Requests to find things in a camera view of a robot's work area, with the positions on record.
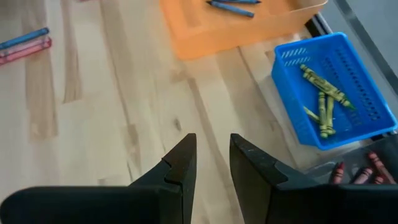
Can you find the blue plastic basket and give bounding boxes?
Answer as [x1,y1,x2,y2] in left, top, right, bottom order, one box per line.
[271,31,398,151]

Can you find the orange translucent plastic bin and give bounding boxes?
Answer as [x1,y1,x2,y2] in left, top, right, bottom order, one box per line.
[159,0,329,62]

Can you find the black aluminium table frame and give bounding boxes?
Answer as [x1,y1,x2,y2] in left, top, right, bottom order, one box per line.
[305,12,333,39]

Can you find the grey plastic bin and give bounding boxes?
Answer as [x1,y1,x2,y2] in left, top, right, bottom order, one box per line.
[303,133,398,187]

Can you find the brown crayon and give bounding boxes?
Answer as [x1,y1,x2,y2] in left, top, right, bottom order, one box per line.
[302,105,322,124]

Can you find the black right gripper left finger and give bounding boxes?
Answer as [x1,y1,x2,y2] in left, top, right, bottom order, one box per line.
[0,133,198,224]

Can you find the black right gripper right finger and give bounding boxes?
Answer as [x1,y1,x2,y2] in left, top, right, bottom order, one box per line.
[229,133,398,224]

